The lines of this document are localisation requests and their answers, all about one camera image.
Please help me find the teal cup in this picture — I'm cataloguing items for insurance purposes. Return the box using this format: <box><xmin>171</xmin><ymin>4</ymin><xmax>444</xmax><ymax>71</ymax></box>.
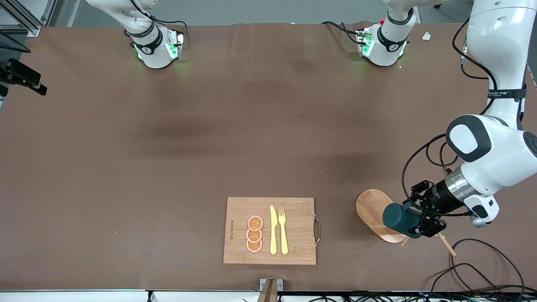
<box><xmin>383</xmin><ymin>203</ymin><xmax>424</xmax><ymax>239</ymax></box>

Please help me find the wooden cup rack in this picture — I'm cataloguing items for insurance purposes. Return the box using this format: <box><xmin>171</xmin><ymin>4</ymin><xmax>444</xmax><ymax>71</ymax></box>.
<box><xmin>356</xmin><ymin>189</ymin><xmax>457</xmax><ymax>257</ymax></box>

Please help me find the bamboo cutting board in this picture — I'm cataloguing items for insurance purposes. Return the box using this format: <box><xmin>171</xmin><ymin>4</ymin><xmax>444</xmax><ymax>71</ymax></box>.
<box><xmin>223</xmin><ymin>197</ymin><xmax>321</xmax><ymax>266</ymax></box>

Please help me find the yellow fork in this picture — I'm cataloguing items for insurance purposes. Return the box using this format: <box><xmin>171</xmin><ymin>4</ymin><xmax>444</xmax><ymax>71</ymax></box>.
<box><xmin>279</xmin><ymin>209</ymin><xmax>289</xmax><ymax>255</ymax></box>

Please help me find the yellow knife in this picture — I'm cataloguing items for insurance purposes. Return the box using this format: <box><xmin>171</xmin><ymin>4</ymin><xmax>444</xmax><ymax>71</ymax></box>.
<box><xmin>270</xmin><ymin>205</ymin><xmax>278</xmax><ymax>255</ymax></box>

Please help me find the white table edge strip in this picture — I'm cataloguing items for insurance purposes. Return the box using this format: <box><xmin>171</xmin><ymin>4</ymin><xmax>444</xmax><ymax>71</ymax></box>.
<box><xmin>0</xmin><ymin>289</ymin><xmax>537</xmax><ymax>302</ymax></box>

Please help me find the black clamp device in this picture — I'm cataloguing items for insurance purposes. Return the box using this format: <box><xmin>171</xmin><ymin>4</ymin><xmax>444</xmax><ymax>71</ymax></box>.
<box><xmin>0</xmin><ymin>31</ymin><xmax>47</xmax><ymax>98</ymax></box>

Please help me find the black cable loop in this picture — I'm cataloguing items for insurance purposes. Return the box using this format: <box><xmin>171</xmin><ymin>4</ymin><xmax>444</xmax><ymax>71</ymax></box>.
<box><xmin>428</xmin><ymin>262</ymin><xmax>504</xmax><ymax>294</ymax></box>
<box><xmin>451</xmin><ymin>238</ymin><xmax>526</xmax><ymax>294</ymax></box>

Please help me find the black cable bundle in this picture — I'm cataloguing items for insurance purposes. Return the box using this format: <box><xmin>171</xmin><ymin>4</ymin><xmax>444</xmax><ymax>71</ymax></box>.
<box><xmin>241</xmin><ymin>291</ymin><xmax>537</xmax><ymax>302</ymax></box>

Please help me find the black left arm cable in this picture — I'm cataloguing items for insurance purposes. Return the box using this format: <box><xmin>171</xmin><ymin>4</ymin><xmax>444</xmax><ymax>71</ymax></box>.
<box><xmin>402</xmin><ymin>19</ymin><xmax>521</xmax><ymax>219</ymax></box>

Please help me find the metal camera bracket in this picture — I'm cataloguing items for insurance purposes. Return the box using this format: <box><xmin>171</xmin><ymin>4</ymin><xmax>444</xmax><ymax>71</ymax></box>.
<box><xmin>257</xmin><ymin>278</ymin><xmax>284</xmax><ymax>302</ymax></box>

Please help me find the black left base cable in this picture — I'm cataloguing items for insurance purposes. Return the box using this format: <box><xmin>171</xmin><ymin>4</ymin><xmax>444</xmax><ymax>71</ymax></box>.
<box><xmin>322</xmin><ymin>21</ymin><xmax>362</xmax><ymax>44</ymax></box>

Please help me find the black base cable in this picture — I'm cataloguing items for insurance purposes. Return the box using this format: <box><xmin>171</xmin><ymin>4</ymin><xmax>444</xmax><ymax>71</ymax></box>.
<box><xmin>128</xmin><ymin>0</ymin><xmax>188</xmax><ymax>32</ymax></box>
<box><xmin>322</xmin><ymin>21</ymin><xmax>362</xmax><ymax>44</ymax></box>

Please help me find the black right base cable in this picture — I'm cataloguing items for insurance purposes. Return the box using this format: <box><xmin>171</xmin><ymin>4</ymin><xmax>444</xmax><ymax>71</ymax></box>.
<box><xmin>128</xmin><ymin>0</ymin><xmax>188</xmax><ymax>32</ymax></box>

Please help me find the aluminium frame profile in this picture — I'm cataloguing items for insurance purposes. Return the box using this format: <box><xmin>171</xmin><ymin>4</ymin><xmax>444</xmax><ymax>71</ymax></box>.
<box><xmin>0</xmin><ymin>0</ymin><xmax>57</xmax><ymax>37</ymax></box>

